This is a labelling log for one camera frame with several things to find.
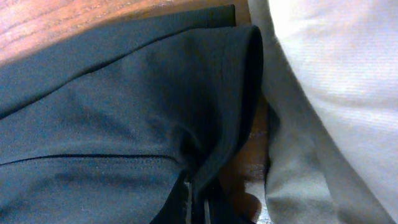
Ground black leggings with red waistband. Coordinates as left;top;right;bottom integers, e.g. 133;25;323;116
1;5;263;223

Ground beige garment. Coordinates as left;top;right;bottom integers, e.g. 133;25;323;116
248;0;397;223

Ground white crumpled garment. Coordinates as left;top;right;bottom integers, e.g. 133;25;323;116
269;0;397;219

